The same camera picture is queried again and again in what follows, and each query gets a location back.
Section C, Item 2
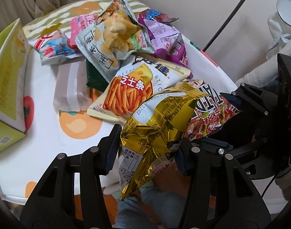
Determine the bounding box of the green cardboard box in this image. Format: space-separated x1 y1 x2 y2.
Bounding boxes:
0 19 29 152

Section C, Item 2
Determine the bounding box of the floral striped quilt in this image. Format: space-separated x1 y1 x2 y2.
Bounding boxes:
22 0 151 40

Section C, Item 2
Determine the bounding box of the cheese sticks snack bag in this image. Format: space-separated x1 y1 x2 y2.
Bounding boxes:
87 54 191 123

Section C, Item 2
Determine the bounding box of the pink marshmallow snack bag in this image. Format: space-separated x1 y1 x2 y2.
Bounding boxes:
69 14 98 48

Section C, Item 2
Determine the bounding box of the grey potato chip bag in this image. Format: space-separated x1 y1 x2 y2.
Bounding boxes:
75 0 156 82

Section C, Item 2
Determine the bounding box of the purple snack bag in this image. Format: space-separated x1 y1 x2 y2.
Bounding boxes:
138 14 189 68

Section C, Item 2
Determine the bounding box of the black cable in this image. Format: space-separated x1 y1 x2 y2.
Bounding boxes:
202 0 288 53

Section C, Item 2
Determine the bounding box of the red white blue snack bag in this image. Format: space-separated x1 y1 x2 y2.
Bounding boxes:
28 30 82 66

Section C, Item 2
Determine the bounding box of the dark blue red snack bag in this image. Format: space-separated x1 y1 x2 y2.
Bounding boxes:
139 9 179 23

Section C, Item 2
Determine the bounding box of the dark green snack bag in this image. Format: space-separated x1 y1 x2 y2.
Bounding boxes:
86 60 109 92

